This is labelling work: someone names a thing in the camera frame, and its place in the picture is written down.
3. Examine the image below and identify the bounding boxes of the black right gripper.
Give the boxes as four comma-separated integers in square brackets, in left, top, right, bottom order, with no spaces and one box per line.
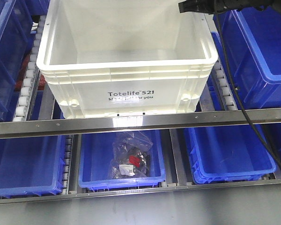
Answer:
[178,0,274,14]

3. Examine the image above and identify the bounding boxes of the white plastic tote crate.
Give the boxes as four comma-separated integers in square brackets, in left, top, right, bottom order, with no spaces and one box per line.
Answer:
[36,0,218,119]

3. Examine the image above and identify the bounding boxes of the blue bin upper right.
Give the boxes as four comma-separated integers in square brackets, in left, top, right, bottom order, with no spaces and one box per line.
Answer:
[214,7,281,109]

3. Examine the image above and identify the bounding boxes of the blue bin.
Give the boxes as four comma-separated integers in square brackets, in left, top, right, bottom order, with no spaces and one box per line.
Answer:
[0,0,32,121]
[0,135,66,198]
[78,130,166,191]
[214,7,281,109]
[184,125,277,184]

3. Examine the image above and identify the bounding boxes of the white roller track right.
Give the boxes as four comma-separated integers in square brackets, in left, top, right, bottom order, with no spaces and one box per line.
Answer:
[211,61,238,111]

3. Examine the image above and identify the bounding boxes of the white roller track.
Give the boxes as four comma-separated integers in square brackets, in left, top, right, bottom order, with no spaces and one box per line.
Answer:
[211,61,238,111]
[12,15,46,122]

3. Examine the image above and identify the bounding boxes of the blue bin lower right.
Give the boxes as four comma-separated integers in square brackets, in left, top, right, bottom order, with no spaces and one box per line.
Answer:
[184,125,277,184]

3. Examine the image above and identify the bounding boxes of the plastic bag with parts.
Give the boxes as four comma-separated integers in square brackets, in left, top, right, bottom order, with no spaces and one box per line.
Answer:
[108,131,153,180]

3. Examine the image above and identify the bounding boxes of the blue bin lower middle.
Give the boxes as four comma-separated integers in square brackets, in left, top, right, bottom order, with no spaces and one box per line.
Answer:
[78,130,166,191]

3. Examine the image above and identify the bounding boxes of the blue bin upper left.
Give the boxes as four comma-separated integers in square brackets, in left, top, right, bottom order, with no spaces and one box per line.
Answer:
[0,0,32,121]

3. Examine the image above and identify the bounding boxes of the white roller track left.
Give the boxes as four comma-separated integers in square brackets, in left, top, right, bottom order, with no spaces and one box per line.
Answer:
[12,15,46,122]

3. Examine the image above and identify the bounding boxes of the blue bin lower left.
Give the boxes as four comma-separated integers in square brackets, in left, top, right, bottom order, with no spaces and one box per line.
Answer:
[0,135,66,198]

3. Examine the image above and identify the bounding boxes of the black right cable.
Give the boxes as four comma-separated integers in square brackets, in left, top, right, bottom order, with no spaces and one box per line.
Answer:
[213,7,281,179]

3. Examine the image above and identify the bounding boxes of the upper metal shelf rail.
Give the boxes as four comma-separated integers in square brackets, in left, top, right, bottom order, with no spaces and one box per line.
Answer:
[0,107,281,140]

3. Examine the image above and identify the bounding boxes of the metal shelf rail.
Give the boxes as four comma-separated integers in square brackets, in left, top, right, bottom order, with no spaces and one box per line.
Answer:
[0,179,281,205]
[0,107,281,140]

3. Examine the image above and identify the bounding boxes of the lower metal shelf rail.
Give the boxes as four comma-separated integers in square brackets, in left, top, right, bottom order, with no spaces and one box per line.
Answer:
[0,179,281,205]

